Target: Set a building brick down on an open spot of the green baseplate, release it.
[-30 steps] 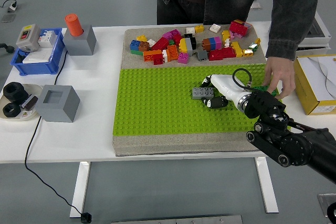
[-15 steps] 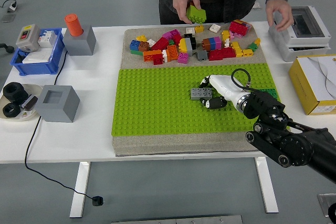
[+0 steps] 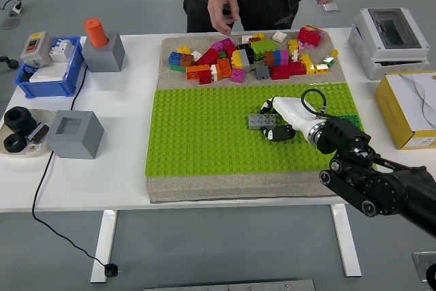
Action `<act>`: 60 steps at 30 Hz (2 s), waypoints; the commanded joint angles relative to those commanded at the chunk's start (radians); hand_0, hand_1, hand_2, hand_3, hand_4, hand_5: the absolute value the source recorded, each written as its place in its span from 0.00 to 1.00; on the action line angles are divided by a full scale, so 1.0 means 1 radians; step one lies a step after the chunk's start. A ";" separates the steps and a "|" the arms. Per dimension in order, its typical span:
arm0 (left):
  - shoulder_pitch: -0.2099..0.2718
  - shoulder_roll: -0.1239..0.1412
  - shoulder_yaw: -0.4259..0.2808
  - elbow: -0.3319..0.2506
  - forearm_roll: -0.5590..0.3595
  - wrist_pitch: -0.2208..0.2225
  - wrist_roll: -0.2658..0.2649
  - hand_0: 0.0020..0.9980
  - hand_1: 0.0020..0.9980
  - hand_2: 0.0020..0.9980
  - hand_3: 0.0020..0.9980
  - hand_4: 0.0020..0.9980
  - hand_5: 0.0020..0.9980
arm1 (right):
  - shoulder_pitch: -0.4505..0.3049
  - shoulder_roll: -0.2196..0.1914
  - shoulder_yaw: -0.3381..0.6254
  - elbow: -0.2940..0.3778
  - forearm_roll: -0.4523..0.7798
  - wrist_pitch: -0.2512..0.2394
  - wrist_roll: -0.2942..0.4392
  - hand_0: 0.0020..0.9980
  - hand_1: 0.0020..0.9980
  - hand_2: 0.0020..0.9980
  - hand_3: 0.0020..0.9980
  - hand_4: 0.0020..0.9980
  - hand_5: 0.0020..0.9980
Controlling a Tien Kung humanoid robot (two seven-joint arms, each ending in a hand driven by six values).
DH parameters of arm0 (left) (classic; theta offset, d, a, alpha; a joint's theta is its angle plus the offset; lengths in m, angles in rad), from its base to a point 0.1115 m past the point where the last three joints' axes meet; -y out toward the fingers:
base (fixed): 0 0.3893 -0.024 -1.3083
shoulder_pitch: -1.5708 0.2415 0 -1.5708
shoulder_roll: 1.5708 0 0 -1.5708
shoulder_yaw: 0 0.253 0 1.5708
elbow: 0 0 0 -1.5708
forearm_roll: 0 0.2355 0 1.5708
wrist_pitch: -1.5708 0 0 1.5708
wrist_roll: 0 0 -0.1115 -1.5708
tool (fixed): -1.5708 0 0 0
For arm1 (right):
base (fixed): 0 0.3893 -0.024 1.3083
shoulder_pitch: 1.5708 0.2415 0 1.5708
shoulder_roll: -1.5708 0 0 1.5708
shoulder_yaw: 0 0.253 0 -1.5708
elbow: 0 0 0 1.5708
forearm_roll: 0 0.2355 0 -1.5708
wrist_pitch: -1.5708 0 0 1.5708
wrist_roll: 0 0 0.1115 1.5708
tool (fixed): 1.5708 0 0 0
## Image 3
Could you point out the long red brick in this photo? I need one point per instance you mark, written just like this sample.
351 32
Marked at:
207 57

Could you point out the flat green brick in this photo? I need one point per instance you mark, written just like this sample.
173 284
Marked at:
177 68

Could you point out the large black nut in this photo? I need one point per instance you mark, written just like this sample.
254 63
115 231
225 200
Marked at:
10 124

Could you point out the person's right hand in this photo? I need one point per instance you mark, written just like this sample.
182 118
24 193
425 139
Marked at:
221 4

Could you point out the white floor socket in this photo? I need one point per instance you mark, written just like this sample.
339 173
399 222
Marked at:
16 8

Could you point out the grey cube with square hole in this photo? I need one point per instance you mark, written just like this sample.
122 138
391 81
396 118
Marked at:
75 141

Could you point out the blue square brick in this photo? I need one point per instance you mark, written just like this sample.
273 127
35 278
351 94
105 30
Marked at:
174 58

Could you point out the white table leg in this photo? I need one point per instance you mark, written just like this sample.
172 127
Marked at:
347 240
104 246

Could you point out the small green white brick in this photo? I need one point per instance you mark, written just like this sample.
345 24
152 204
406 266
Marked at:
328 60

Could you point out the narrow white brick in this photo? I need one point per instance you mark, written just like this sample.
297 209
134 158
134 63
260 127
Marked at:
214 73

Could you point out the blue plastic bin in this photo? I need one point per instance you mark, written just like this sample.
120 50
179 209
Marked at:
51 90

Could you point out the silver floor plate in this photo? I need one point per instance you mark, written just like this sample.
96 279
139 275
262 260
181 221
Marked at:
332 8

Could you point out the small red brick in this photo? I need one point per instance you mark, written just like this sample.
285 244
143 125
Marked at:
205 80

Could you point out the small black brick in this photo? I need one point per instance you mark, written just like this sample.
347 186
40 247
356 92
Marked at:
242 46

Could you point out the dark green building brick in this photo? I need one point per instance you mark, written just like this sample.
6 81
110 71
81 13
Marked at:
354 120

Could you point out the lime green brick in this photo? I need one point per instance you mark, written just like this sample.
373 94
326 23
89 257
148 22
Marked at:
263 46

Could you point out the grey-brown mat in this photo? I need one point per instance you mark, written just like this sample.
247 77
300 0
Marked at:
238 187

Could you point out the grey block holding cylinder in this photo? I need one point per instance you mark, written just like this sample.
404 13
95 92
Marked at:
105 57

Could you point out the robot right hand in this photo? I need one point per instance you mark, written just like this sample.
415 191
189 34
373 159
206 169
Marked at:
293 110

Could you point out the grey switch box red button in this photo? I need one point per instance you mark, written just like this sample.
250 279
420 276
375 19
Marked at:
35 49

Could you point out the grey long building brick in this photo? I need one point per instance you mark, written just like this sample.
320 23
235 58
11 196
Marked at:
262 121

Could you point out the yellow and white brick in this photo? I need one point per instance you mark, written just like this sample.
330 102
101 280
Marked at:
294 55

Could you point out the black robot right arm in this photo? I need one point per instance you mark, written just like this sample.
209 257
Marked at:
374 182

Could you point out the magenta square brick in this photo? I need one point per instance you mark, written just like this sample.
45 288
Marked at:
237 75

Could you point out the small black nut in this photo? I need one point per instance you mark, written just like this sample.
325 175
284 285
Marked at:
7 144

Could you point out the small brown device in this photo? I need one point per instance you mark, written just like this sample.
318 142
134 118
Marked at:
40 133

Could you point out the long orange brick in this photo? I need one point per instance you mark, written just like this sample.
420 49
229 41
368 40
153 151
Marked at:
195 73

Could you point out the orange blue layered brick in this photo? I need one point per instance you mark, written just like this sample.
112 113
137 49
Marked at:
322 33

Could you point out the metal floor hatch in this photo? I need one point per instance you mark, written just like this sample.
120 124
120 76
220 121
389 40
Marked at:
422 263

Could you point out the narrow pink brick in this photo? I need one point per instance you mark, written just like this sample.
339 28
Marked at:
284 57

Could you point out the yellow cardboard box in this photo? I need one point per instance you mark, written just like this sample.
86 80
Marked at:
402 100

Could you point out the white switch plate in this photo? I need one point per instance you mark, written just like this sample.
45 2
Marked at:
47 73

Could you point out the grey floor plate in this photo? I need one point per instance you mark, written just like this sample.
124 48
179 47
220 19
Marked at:
10 23

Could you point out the flat brown brick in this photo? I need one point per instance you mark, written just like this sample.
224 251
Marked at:
255 40

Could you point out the orange cylinder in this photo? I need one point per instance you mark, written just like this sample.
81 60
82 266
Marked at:
95 32

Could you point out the white tile brick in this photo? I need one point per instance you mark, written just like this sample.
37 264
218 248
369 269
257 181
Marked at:
279 36
247 39

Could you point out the large red brick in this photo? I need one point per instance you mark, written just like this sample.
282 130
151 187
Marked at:
307 36

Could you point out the white tray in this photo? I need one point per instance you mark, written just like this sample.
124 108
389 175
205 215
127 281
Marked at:
37 150

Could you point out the white circuit breaker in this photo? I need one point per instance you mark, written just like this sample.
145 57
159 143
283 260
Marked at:
62 50

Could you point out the rounded yellow brick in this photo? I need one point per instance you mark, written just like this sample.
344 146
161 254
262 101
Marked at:
236 60

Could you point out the small dark grey brick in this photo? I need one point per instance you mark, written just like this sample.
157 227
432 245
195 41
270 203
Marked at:
263 73

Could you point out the narrow blue brick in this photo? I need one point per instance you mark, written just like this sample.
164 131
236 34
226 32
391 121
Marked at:
277 58

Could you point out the light grey brick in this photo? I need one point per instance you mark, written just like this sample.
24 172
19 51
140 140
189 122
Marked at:
244 58

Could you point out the white electrical enclosure box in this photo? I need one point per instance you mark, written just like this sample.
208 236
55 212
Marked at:
388 52

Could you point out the green studded baseplate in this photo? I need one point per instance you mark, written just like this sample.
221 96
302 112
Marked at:
204 134

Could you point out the small yellow brick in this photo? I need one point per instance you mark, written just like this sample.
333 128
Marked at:
306 59
293 45
322 68
259 35
334 53
310 68
183 49

